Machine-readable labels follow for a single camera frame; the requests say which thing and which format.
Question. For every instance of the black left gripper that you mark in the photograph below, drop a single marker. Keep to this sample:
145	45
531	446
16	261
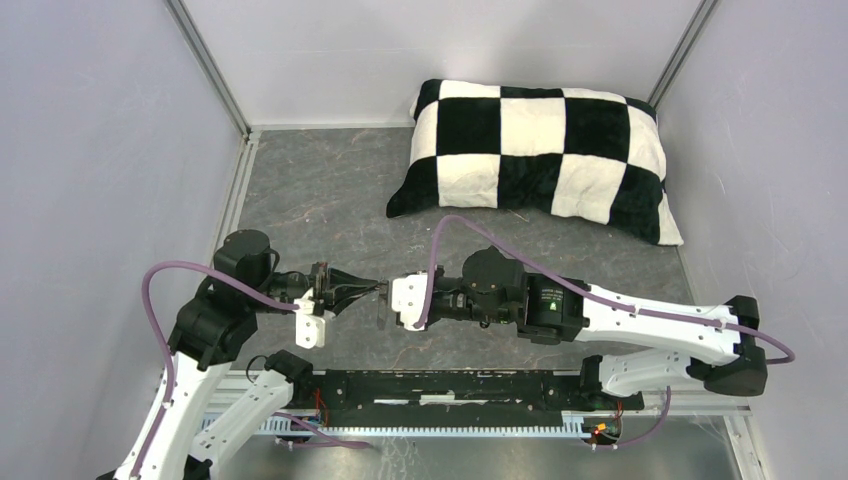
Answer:
343	287

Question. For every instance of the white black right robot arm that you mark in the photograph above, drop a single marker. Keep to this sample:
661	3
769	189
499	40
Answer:
679	345

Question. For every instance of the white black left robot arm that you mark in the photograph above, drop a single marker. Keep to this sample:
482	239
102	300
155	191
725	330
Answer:
208	336

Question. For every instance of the black and white checkered pillow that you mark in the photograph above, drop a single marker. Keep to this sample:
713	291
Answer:
567	152

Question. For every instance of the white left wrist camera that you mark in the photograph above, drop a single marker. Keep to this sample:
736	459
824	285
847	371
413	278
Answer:
311	327

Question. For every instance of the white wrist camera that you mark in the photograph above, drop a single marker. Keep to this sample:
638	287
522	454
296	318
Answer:
406	300
311	327

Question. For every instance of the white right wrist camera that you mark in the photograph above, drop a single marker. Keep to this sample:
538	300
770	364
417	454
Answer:
406	300

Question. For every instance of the black mounting base rail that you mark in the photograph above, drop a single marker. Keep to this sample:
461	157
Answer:
451	398

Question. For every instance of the white toothed cable duct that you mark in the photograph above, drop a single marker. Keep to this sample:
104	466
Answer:
569	427

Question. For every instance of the aluminium frame post left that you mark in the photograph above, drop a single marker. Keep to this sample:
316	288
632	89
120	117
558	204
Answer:
199	48

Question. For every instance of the aluminium frame post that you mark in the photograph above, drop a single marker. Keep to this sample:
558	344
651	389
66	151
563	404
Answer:
199	48
680	53

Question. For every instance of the aluminium frame post right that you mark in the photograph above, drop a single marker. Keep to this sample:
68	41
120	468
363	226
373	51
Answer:
680	53

